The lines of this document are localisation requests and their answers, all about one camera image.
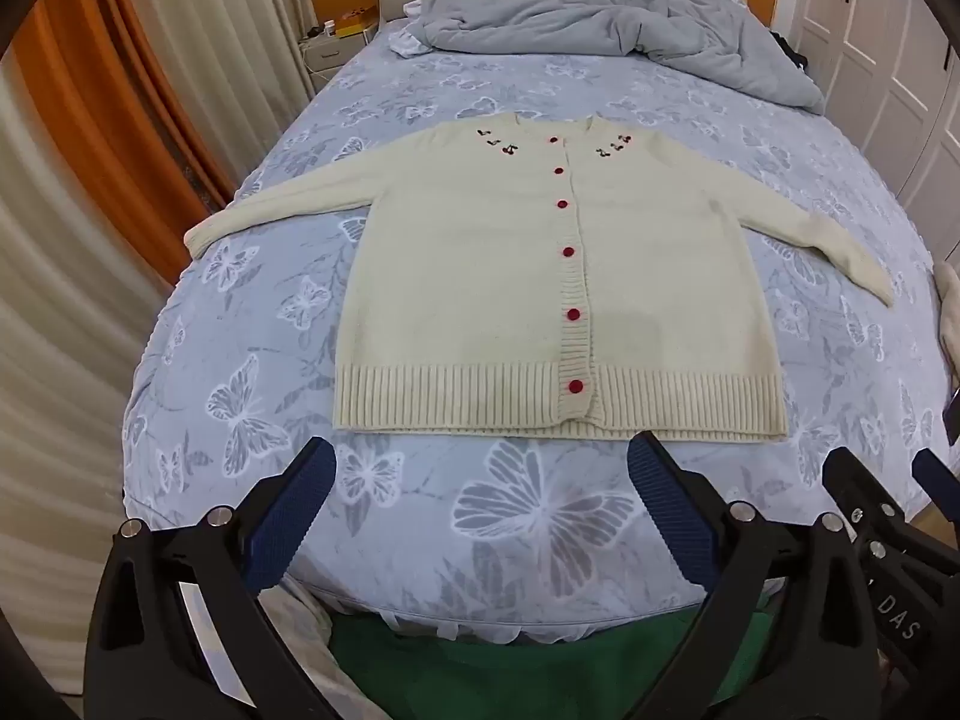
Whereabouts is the white nightstand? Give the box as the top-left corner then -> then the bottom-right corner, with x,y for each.
300,31 -> 376,95

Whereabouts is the white cloth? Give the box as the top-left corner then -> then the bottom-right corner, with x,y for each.
251,581 -> 357,720

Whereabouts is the green garment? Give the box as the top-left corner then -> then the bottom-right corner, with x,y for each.
328,591 -> 775,720

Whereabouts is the bed with butterfly print sheet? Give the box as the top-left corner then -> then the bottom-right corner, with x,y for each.
120,15 -> 957,646

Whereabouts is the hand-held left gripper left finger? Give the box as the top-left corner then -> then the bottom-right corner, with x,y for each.
82,436 -> 338,720

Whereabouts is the dark clothing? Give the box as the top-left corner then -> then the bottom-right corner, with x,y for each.
771,28 -> 817,77

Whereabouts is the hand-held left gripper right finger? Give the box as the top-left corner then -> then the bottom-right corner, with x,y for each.
626,431 -> 882,720

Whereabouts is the beige and orange curtain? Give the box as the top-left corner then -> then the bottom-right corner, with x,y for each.
0,0 -> 320,695

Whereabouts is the grey-blue duvet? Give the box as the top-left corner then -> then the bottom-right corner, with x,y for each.
388,0 -> 826,115

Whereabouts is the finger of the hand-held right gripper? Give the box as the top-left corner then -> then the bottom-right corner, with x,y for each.
823,448 -> 929,542
911,450 -> 960,503

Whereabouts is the cream fluffy cloth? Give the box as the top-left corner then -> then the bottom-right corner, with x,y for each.
932,261 -> 960,385

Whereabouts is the cream cardigan with red buttons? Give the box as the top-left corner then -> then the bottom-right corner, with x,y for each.
184,111 -> 897,442

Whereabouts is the white panelled wardrobe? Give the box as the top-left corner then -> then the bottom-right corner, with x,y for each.
772,0 -> 960,212

